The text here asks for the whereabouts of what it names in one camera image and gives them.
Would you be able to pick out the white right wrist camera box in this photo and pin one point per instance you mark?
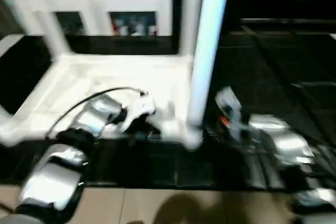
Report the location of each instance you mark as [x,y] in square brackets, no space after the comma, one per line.
[228,100]

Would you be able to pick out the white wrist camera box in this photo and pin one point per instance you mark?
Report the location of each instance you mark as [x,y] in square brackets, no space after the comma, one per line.
[228,100]
[142,107]

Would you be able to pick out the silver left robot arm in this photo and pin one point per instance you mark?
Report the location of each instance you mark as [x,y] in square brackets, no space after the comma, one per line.
[68,150]

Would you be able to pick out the crumpled black plastic sheet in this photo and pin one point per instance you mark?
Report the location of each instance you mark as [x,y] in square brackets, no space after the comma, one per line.
[283,93]

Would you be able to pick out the white plastic table top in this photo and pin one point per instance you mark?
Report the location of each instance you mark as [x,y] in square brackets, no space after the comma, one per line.
[105,82]

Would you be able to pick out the dark low furniture silver edge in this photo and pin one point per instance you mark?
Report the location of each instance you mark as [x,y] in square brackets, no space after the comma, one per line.
[289,23]

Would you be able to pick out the black work mat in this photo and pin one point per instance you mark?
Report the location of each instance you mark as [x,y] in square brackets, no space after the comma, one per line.
[168,166]

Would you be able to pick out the white plastic table leg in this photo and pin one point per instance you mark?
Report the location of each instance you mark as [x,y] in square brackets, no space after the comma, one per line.
[210,45]
[190,14]
[44,19]

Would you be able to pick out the white cabinet with glass doors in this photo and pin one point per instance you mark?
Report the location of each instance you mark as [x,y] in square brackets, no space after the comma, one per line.
[94,3]

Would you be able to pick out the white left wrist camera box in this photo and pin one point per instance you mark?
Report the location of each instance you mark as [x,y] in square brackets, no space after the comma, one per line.
[142,107]

